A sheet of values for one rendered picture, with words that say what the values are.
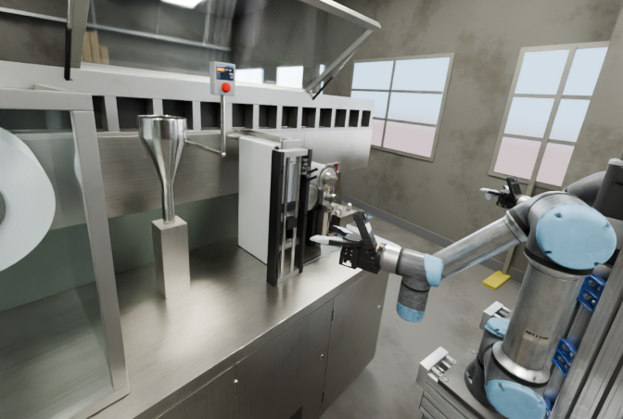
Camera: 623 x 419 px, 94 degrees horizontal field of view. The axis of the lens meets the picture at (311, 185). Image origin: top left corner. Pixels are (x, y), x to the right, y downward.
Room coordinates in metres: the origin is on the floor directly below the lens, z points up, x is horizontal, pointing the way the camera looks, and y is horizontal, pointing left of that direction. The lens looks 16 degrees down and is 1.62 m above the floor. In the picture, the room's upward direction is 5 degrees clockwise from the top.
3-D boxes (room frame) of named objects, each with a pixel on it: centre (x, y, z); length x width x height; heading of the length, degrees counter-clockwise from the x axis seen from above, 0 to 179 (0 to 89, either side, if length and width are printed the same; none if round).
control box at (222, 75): (1.00, 0.32, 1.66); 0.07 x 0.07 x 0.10; 36
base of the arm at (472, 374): (0.69, -0.60, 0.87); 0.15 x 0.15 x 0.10
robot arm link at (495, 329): (0.68, -0.60, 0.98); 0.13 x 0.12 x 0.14; 154
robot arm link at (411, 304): (0.70, -0.31, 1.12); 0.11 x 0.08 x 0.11; 154
